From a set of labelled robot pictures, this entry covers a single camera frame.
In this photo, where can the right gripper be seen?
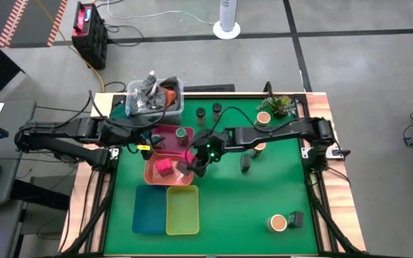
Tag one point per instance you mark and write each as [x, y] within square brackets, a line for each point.
[215, 141]

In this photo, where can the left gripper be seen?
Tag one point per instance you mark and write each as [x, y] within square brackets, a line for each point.
[133, 134]

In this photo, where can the green-lid spice jar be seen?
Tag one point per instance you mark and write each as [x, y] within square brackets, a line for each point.
[160, 142]
[182, 134]

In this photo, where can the pink cube block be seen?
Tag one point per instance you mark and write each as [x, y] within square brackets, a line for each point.
[164, 166]

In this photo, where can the black pepper tin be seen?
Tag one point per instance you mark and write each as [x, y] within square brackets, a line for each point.
[295, 219]
[245, 163]

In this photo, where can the black-lid spice jar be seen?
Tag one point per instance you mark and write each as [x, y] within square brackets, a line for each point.
[217, 109]
[200, 114]

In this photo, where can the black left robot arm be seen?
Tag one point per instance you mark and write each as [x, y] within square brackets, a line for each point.
[66, 130]

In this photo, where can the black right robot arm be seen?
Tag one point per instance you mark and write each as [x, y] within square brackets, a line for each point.
[282, 132]

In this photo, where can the magenta plastic tray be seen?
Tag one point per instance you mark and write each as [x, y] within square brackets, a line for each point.
[169, 138]

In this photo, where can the orange plastic tray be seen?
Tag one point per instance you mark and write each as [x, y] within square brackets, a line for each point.
[152, 178]

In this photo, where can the yellow-green plastic tray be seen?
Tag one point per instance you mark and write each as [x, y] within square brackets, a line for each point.
[182, 210]

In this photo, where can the dark green cloth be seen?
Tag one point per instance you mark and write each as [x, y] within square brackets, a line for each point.
[118, 111]

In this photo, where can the clear plastic storage bin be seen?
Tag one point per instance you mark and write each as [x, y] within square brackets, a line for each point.
[179, 105]

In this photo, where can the crumpled silver bags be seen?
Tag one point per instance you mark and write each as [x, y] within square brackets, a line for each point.
[143, 95]

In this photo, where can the orange item in bin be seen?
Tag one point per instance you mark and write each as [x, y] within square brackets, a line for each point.
[170, 96]

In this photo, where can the green table mat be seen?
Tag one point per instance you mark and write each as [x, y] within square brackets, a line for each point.
[228, 215]

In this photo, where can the blue plastic tray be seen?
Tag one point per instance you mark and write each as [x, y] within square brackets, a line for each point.
[150, 209]

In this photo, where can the black item in bin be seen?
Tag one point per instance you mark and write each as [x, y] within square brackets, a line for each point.
[169, 81]

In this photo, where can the small potted plant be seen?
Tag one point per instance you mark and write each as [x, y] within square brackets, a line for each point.
[280, 105]

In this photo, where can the black and red toolbox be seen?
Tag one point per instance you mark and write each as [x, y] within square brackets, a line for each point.
[90, 36]

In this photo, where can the dark grey desk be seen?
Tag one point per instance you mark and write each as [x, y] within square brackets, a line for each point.
[16, 172]

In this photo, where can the silver power strip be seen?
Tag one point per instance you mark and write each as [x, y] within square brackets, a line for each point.
[335, 152]

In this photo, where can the white pole with round base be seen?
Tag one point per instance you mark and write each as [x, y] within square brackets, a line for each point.
[227, 18]

